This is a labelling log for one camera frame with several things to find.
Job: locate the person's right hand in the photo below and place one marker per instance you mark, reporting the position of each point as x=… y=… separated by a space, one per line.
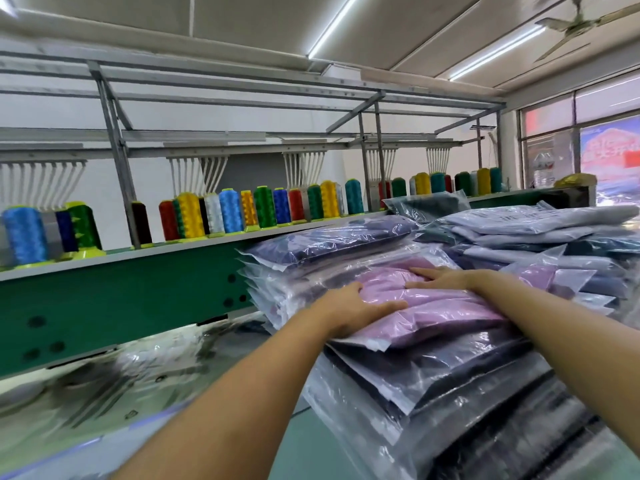
x=450 y=280

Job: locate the person's left hand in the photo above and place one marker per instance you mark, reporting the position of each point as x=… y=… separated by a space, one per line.
x=345 y=310

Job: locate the pink shirt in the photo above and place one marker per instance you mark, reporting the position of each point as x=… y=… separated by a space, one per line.
x=440 y=313

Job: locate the stack of bagged garments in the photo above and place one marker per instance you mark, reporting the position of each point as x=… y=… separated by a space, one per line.
x=320 y=240

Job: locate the person's right forearm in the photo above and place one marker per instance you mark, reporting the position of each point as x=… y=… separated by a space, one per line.
x=570 y=345

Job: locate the person's left forearm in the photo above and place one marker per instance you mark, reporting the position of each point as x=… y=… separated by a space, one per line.
x=225 y=415

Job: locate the row of coloured thread spools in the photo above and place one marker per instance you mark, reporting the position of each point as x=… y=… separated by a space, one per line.
x=240 y=210

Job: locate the black machine head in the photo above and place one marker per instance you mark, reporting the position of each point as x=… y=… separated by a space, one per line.
x=577 y=190

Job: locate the window with red poster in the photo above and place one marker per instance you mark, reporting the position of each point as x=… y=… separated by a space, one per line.
x=555 y=145

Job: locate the ceiling light tube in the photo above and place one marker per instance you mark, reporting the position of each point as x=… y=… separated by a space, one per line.
x=498 y=53
x=333 y=25
x=7 y=4

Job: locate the green machine beam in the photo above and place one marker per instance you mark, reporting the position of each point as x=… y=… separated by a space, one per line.
x=110 y=310

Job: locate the grey metal thread rack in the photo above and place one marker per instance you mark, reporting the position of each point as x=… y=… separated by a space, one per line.
x=115 y=145

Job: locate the ceiling fan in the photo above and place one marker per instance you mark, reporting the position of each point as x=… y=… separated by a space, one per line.
x=580 y=25

